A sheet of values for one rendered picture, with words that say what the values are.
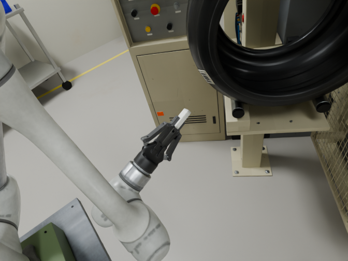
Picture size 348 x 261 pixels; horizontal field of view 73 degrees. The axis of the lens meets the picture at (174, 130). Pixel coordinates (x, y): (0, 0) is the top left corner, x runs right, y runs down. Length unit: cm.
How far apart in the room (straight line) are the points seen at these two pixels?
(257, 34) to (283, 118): 38
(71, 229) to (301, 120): 100
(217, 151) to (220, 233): 64
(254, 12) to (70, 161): 88
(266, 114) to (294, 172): 89
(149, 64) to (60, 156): 110
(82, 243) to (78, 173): 54
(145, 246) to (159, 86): 119
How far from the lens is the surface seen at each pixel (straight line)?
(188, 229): 163
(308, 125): 101
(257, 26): 112
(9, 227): 90
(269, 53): 107
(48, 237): 102
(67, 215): 114
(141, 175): 73
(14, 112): 51
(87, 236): 105
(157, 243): 63
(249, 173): 178
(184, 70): 153
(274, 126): 98
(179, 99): 168
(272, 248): 159
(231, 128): 93
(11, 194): 90
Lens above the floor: 151
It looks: 45 degrees down
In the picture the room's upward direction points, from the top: 16 degrees counter-clockwise
